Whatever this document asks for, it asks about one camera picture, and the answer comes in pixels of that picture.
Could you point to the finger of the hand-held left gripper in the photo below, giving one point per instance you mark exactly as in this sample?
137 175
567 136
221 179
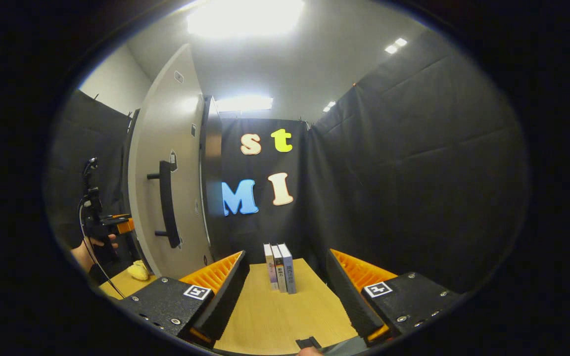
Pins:
125 226
117 216

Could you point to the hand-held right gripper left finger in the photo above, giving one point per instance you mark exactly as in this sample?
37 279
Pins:
225 296

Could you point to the yellow plush toy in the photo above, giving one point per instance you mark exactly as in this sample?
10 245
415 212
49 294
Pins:
138 271

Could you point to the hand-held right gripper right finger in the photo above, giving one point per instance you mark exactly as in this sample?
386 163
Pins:
348 296

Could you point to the black backdrop cloth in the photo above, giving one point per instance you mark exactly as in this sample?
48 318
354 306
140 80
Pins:
413 173

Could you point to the large ceiling light panel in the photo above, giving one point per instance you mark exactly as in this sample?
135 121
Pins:
245 17

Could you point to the grey cabinet door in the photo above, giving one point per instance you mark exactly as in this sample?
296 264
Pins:
166 123

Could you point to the black table clamp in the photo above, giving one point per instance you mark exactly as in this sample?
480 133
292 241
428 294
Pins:
308 342

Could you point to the grey blue spine book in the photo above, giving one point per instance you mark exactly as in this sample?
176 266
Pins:
289 272

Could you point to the double ceiling light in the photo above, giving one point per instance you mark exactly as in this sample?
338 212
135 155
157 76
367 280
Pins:
396 45

